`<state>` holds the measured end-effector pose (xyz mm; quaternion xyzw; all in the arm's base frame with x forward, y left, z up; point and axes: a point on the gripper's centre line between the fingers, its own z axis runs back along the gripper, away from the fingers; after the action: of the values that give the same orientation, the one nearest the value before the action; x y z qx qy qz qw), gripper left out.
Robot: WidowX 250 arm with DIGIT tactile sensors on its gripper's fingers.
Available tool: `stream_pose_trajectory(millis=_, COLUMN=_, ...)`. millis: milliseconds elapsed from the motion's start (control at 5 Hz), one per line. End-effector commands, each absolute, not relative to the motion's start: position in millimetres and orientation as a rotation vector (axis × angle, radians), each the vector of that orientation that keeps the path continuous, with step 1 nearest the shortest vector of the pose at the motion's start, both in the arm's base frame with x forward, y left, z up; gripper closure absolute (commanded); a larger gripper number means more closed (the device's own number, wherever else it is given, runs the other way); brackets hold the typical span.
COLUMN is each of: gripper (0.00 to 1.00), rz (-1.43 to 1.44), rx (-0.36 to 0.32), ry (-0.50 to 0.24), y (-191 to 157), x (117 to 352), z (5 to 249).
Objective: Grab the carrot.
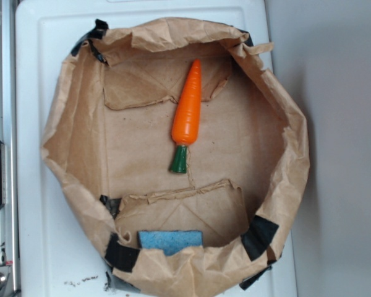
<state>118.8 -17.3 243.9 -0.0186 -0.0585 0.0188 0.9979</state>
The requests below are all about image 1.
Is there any blue sponge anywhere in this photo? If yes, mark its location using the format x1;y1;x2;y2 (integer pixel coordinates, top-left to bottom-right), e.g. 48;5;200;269
138;230;203;256

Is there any brown paper bag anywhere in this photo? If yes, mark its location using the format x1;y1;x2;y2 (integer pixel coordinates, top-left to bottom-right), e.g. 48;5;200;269
41;18;310;296

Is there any orange plastic toy carrot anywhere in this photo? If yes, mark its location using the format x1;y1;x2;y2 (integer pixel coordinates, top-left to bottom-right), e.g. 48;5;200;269
170;59;202;174

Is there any aluminium frame rail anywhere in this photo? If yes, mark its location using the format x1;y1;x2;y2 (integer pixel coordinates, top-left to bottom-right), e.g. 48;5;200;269
0;1;22;296

